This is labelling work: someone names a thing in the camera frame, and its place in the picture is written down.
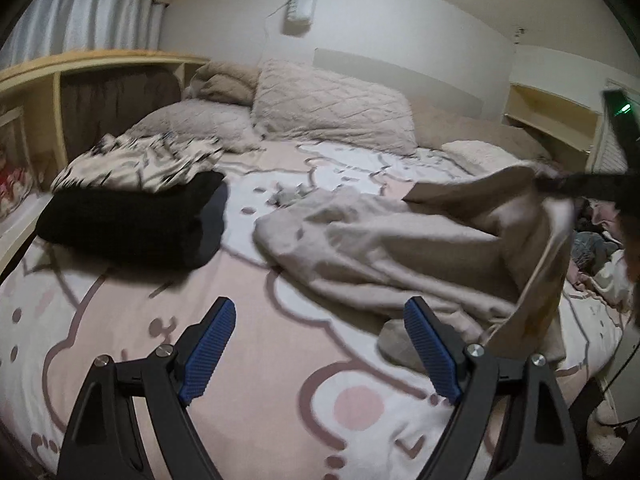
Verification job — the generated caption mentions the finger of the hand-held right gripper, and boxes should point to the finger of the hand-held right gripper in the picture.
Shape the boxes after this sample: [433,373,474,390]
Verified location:
[534,170,623,200]

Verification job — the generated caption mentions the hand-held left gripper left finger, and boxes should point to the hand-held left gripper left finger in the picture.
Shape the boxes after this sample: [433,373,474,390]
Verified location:
[57,296,237,480]

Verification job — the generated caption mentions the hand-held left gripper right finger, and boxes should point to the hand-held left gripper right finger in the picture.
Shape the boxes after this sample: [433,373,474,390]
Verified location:
[403,296,585,480]

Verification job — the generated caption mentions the beige garment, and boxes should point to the beige garment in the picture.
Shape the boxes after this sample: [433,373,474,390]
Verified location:
[254,164,576,368]

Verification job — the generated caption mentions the black folded clothes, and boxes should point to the black folded clothes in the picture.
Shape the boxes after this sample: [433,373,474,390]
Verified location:
[36,170,228,268]

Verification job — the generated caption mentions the grey knit garment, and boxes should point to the grey knit garment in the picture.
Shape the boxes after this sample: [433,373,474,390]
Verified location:
[572,232,623,276]

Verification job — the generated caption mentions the pink and white printed blanket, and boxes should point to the pink and white printed blanket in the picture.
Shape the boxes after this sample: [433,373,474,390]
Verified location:
[0,137,626,480]

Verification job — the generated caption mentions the white garment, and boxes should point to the white garment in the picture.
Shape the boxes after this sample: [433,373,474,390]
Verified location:
[590,250,636,306]

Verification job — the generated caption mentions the small white fuzzy pillow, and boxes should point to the small white fuzzy pillow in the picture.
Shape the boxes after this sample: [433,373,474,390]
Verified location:
[440,140,526,171]

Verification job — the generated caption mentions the long beige bolster pillow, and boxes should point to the long beige bolster pillow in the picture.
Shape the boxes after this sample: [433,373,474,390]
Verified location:
[407,100,551,163]

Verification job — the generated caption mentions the black and cream patterned garment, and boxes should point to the black and cream patterned garment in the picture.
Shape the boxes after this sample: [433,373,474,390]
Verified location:
[50,132,226,195]

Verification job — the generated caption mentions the fuzzy beige pillow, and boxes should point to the fuzzy beige pillow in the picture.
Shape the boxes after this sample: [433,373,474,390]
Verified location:
[122,98,261,153]

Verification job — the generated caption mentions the quilted cream pillow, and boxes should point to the quilted cream pillow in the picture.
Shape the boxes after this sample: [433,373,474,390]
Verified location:
[250,58,418,157]

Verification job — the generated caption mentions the red printed object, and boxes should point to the red printed object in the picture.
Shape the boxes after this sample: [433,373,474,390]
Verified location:
[0,145,36,221]

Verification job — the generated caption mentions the folded beige blanket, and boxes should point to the folded beige blanket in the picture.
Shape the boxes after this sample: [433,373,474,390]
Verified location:
[182,61,263,107]

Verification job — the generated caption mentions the light wooden shelf unit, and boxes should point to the light wooden shelf unit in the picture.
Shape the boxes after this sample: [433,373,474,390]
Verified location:
[0,50,211,221]

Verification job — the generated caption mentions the pale blue curtain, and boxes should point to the pale blue curtain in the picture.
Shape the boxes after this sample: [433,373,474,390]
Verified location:
[0,0,168,68]

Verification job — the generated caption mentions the thin white cable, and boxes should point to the thin white cable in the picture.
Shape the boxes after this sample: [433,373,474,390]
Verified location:
[262,0,292,61]

